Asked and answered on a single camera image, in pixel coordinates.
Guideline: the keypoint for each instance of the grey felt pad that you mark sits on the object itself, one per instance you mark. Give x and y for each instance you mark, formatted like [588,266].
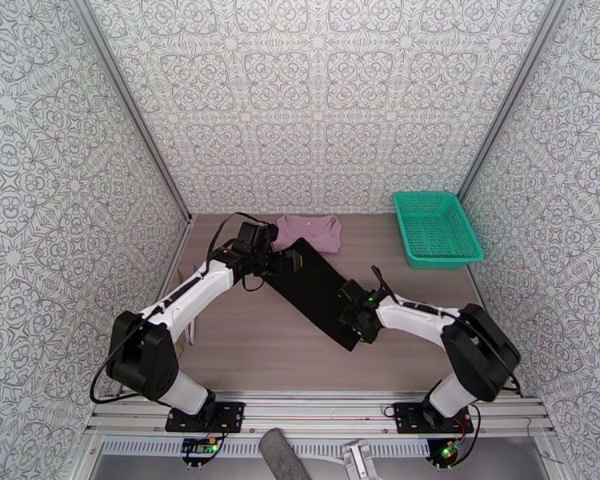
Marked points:
[280,456]

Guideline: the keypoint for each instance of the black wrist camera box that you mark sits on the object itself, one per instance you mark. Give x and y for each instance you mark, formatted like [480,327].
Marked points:
[351,292]
[255,236]

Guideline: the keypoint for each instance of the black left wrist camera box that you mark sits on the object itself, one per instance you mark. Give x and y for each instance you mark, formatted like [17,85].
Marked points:
[255,236]

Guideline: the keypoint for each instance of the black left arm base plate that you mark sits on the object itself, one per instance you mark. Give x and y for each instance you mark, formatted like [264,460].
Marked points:
[230,414]

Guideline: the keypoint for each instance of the aluminium rail frame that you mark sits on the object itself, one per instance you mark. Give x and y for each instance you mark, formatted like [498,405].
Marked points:
[320,408]

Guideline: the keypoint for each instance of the black garment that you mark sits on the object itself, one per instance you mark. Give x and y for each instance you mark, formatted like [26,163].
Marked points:
[312,288]

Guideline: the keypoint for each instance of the pink ribbed garment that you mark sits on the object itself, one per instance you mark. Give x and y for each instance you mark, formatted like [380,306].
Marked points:
[310,228]

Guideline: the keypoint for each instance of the teal plastic basket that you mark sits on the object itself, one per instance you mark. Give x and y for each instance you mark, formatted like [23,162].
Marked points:
[445,263]

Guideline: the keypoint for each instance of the aluminium corner post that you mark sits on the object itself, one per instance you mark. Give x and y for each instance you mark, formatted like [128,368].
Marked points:
[509,93]
[132,103]

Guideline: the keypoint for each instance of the green circuit board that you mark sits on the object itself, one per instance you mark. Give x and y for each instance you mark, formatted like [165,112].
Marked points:
[449,452]
[198,447]

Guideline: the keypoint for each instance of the silver metal bracket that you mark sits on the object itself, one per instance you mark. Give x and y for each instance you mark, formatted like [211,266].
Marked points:
[357,461]

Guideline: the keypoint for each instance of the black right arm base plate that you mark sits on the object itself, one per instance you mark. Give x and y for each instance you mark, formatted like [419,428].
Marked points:
[407,419]

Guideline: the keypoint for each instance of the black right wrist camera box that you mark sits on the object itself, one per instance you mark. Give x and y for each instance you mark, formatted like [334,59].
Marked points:
[351,292]

